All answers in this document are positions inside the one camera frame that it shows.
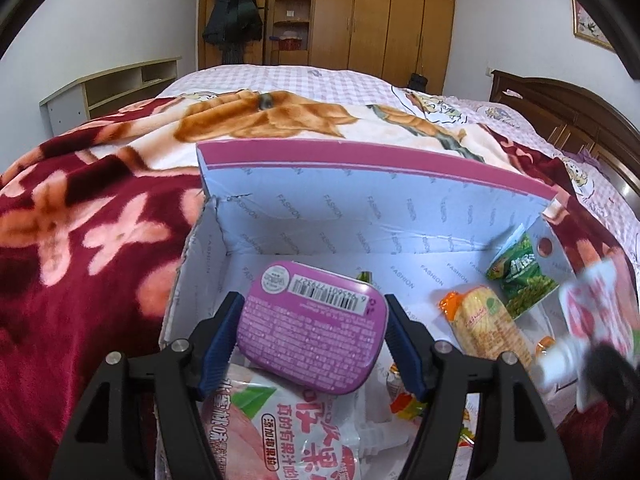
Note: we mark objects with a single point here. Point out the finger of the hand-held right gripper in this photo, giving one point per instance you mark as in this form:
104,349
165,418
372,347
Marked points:
605,362

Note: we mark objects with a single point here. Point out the white pink jelly pouch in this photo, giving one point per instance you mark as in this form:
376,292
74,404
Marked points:
595,310
300,435

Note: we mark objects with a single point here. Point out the small orange snack packet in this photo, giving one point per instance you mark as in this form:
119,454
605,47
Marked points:
545,344

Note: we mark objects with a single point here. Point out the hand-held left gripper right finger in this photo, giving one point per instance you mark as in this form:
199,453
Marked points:
405,350

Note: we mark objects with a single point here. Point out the wooden corner shelf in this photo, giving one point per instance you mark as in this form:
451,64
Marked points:
292,15

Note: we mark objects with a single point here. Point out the red pot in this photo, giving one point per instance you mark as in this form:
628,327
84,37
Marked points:
287,42

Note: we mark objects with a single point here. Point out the low white shelf unit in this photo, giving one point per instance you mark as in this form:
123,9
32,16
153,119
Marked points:
65,110

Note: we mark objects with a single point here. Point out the framed wall picture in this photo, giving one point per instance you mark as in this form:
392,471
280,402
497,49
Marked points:
587,25

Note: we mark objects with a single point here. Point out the colourful gummy packet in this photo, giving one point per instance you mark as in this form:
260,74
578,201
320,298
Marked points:
405,402

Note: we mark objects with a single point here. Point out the dark wooden headboard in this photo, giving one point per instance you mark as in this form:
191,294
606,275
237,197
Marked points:
575,110

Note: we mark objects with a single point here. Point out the black bag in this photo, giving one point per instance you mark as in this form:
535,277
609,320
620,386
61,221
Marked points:
418,83

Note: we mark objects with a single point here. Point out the red floral blanket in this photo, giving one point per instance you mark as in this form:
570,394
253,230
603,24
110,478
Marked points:
100,240

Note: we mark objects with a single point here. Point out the yellow corn snack packet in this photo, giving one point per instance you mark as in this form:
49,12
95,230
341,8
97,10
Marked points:
482,325

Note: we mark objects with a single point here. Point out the wooden wardrobe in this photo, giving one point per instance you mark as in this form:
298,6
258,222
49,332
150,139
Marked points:
380,20

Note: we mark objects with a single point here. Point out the dark hanging coats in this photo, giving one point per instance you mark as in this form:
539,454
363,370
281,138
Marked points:
232,15

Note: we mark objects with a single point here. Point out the purple tin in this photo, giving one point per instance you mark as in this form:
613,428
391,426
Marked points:
310,330

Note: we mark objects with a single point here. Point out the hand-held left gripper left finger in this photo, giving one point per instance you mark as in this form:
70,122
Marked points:
222,350

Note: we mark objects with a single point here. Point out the pink cardboard box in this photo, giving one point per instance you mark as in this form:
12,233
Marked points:
350,210

